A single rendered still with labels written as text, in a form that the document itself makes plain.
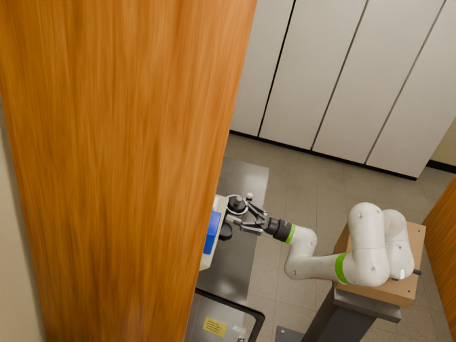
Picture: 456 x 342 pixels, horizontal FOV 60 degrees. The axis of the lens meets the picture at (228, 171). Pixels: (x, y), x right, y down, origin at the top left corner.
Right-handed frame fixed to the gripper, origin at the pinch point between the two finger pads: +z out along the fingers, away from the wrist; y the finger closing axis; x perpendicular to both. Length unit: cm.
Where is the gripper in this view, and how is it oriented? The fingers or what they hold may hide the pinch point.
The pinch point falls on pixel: (233, 210)
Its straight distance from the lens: 178.4
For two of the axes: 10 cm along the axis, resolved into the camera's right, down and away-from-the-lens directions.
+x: -2.9, 6.5, 7.0
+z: -9.2, -3.8, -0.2
